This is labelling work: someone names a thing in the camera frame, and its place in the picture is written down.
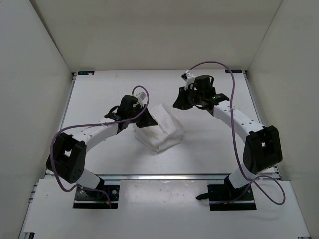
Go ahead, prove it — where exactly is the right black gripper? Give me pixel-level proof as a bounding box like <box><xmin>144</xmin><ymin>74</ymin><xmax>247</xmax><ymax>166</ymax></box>
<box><xmin>172</xmin><ymin>87</ymin><xmax>203</xmax><ymax>111</ymax></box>

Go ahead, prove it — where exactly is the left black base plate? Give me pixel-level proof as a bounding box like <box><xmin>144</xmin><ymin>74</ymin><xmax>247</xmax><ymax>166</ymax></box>
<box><xmin>73</xmin><ymin>182</ymin><xmax>120</xmax><ymax>209</ymax></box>

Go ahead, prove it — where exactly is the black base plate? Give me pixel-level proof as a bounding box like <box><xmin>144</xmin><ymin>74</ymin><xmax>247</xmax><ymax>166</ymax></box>
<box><xmin>196</xmin><ymin>184</ymin><xmax>257</xmax><ymax>211</ymax></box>
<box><xmin>73</xmin><ymin>182</ymin><xmax>120</xmax><ymax>209</ymax></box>

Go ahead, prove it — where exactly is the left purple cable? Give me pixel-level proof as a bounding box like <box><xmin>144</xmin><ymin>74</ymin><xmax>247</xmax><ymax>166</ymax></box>
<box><xmin>49</xmin><ymin>85</ymin><xmax>150</xmax><ymax>193</ymax></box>

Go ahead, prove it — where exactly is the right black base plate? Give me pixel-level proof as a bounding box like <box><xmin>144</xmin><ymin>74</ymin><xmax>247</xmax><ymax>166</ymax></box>
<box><xmin>196</xmin><ymin>184</ymin><xmax>257</xmax><ymax>211</ymax></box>

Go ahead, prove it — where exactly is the right blue corner label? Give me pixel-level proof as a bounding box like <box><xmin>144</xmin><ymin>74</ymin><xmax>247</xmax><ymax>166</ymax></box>
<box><xmin>225</xmin><ymin>69</ymin><xmax>243</xmax><ymax>74</ymax></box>

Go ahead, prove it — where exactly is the left blue corner label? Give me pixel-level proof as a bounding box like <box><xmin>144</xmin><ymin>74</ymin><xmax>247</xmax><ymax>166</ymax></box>
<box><xmin>77</xmin><ymin>71</ymin><xmax>95</xmax><ymax>75</ymax></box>

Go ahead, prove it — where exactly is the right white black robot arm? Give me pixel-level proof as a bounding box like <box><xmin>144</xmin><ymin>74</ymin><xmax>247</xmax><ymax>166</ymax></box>
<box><xmin>173</xmin><ymin>73</ymin><xmax>283</xmax><ymax>200</ymax></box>

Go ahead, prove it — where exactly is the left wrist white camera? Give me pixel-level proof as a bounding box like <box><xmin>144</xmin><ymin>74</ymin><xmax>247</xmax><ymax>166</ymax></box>
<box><xmin>134</xmin><ymin>92</ymin><xmax>147</xmax><ymax>106</ymax></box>

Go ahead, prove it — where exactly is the aluminium front rail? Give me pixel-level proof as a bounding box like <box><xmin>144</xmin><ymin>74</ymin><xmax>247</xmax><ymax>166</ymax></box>
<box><xmin>44</xmin><ymin>174</ymin><xmax>282</xmax><ymax>182</ymax></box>

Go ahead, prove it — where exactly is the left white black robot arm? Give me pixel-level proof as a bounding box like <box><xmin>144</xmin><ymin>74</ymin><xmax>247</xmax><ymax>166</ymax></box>
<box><xmin>46</xmin><ymin>92</ymin><xmax>157</xmax><ymax>200</ymax></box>

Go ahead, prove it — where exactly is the purple cable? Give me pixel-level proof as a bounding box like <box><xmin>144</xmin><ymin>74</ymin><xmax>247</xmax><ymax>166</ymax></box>
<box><xmin>189</xmin><ymin>60</ymin><xmax>287</xmax><ymax>205</ymax></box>
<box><xmin>49</xmin><ymin>85</ymin><xmax>150</xmax><ymax>193</ymax></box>

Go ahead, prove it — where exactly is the blue corner label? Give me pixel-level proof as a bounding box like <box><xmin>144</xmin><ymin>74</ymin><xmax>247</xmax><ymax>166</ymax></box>
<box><xmin>77</xmin><ymin>71</ymin><xmax>95</xmax><ymax>75</ymax></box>
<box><xmin>225</xmin><ymin>69</ymin><xmax>243</xmax><ymax>74</ymax></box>

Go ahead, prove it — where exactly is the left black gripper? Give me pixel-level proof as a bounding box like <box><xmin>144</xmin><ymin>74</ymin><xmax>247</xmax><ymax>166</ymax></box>
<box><xmin>129</xmin><ymin>103</ymin><xmax>158</xmax><ymax>127</ymax></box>

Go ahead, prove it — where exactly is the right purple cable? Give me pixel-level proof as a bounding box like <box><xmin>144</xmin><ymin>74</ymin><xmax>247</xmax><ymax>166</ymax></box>
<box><xmin>189</xmin><ymin>60</ymin><xmax>287</xmax><ymax>205</ymax></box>

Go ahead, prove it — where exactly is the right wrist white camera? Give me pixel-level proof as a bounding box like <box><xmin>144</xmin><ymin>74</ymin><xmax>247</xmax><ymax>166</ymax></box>
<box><xmin>181</xmin><ymin>70</ymin><xmax>195</xmax><ymax>90</ymax></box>

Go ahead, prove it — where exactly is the wrist white camera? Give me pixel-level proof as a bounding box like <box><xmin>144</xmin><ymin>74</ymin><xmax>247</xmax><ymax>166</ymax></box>
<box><xmin>134</xmin><ymin>92</ymin><xmax>147</xmax><ymax>106</ymax></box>
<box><xmin>181</xmin><ymin>70</ymin><xmax>195</xmax><ymax>90</ymax></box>

